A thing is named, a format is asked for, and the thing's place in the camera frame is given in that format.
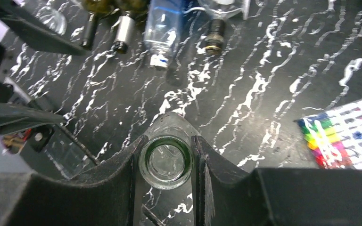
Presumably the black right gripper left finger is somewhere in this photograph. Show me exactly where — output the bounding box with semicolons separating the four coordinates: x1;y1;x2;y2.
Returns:
0;135;148;226

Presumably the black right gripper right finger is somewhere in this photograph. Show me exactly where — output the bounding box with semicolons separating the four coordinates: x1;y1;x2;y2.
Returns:
191;136;362;226

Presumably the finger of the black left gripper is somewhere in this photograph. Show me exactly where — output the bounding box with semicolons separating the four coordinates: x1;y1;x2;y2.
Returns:
1;17;86;56
0;103;65;135

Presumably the blue labelled clear bottle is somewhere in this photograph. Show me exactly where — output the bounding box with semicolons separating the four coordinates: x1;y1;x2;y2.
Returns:
143;0;186;70

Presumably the dark green wine bottle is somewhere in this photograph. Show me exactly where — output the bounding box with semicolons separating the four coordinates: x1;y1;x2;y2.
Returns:
80;0;115;50

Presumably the clear round bottle white cap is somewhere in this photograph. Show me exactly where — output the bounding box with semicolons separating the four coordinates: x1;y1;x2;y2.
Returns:
36;6;67;35

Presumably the colourful marker pen pack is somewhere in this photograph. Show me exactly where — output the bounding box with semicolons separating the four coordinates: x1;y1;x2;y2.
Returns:
297;99;362;170

